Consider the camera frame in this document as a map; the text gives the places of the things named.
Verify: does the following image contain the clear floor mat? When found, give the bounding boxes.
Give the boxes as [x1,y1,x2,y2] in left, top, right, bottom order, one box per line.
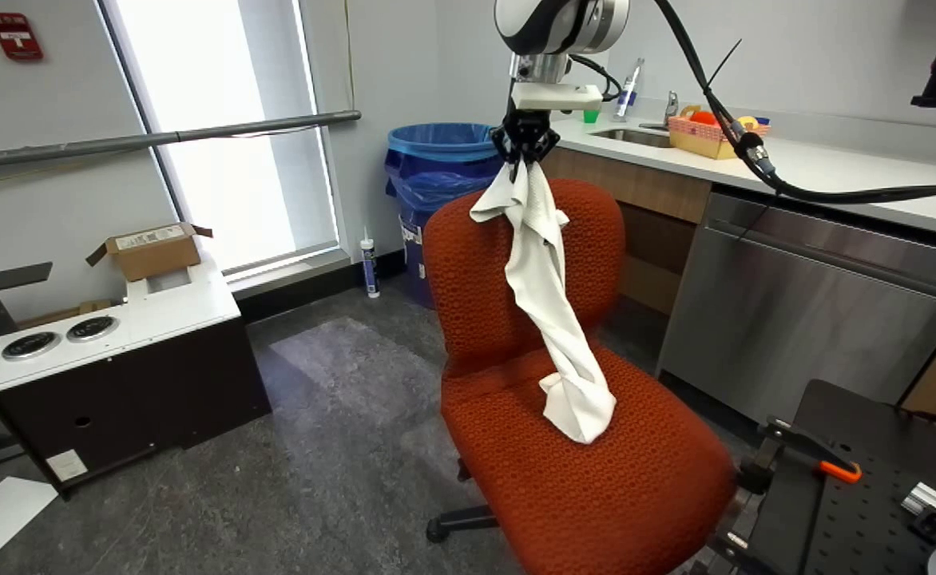
[265,313,451,432]

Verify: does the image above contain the open cardboard box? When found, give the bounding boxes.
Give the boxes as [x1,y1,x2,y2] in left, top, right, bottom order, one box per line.
[82,221,217,284]

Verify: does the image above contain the white countertop wooden cabinets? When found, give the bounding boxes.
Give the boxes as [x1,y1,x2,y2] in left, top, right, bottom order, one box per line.
[539,112,936,420]

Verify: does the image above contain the large bright window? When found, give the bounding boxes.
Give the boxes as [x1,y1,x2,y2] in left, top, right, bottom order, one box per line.
[95,0,349,280]

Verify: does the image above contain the stainless steel dishwasher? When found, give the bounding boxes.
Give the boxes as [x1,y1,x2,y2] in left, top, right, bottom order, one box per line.
[656,188,936,429]

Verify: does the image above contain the yellow box with items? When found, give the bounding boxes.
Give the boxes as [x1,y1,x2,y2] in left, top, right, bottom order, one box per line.
[668,105,775,163]

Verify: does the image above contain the steel sink basin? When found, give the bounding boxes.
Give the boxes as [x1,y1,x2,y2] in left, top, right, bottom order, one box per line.
[596,121,679,149]

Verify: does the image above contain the blue lined trash bin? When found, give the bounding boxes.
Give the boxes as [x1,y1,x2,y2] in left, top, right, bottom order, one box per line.
[383,121,516,311]

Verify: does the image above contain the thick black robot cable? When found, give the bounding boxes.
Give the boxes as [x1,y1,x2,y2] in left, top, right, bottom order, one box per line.
[652,0,936,206]

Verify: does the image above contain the red fire alarm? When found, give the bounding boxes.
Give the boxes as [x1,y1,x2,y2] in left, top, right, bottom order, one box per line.
[0,10,48,64]

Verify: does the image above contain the black perforated table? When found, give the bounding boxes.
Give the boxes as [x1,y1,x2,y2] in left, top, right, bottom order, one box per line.
[747,378,936,575]

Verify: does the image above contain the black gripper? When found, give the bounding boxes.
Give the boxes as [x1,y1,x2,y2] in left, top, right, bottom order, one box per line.
[492,105,563,168]

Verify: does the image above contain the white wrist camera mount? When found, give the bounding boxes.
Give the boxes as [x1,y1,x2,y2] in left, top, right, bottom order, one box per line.
[509,79,607,115]

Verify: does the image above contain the red fabric office chair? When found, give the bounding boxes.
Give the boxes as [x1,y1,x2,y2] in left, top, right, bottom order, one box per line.
[419,177,741,575]

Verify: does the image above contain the clear spray bottle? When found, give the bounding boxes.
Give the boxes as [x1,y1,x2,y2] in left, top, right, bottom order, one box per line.
[615,57,649,125]

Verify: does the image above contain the white waffle towel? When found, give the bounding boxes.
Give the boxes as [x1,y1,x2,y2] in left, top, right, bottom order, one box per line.
[468,155,621,447]

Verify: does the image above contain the grey wall handrail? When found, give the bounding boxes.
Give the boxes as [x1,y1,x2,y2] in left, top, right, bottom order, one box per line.
[0,105,366,171]

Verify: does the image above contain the white bottle on floor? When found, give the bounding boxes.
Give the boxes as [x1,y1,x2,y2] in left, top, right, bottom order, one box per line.
[355,232,383,303]

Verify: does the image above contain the clamp with orange handle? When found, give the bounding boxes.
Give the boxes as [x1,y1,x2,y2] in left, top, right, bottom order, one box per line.
[706,414,865,575]

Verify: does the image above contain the black desk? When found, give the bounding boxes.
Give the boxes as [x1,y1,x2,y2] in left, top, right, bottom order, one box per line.
[0,263,56,364]

